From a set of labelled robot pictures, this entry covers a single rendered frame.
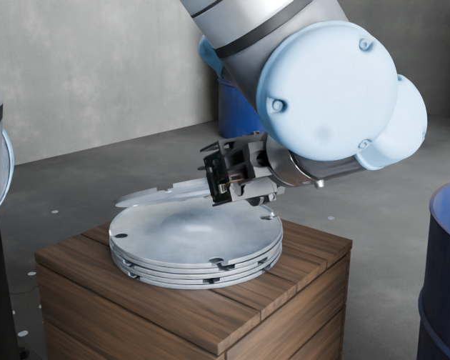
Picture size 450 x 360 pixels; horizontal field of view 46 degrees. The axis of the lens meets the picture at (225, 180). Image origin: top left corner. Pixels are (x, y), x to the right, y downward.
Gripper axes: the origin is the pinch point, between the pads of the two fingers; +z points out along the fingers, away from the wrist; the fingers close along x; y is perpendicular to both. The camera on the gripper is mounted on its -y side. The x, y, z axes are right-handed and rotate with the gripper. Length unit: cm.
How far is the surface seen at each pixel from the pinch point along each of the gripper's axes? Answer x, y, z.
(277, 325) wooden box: 22.2, -4.6, 2.8
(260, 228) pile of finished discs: 8.3, -11.0, 11.9
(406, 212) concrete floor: 19, -112, 77
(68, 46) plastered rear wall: -89, -32, 179
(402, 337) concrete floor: 42, -53, 31
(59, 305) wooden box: 13.1, 20.6, 28.0
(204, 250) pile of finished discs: 9.4, 0.9, 9.8
